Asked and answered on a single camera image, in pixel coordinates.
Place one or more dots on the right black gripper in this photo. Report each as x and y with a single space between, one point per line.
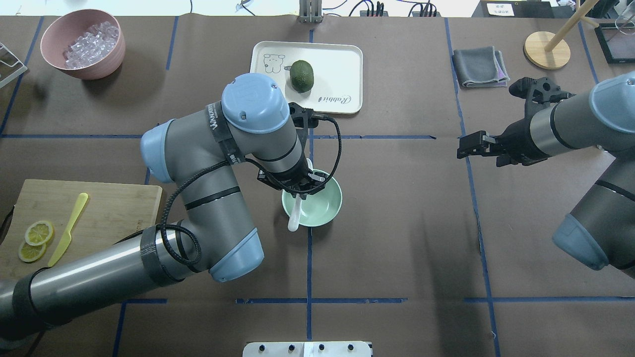
517 134

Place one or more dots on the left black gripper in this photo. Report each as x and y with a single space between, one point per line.
293 179

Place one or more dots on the light green bowl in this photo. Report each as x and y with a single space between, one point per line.
317 209

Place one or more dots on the white plastic spoon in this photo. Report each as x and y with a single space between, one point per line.
294 218

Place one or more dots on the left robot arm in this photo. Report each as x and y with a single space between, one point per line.
206 225

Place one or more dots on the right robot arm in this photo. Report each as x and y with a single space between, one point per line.
599 230

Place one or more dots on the pink bowl of ice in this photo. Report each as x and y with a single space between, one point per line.
87 44

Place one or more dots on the grey folded cloth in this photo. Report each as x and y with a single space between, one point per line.
480 67

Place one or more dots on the wooden mug tree stand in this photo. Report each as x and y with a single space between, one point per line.
550 51

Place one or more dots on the green avocado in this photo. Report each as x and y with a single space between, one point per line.
302 76

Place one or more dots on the white rabbit tray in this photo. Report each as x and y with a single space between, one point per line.
338 69

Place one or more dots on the black box with label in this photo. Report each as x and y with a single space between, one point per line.
513 8

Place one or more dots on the metal tray with glasses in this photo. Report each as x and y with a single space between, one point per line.
617 45

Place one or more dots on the bamboo cutting board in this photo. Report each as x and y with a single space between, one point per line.
112 212

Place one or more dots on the yellow plastic knife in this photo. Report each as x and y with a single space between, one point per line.
66 237

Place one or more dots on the aluminium frame post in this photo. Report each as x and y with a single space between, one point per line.
310 11

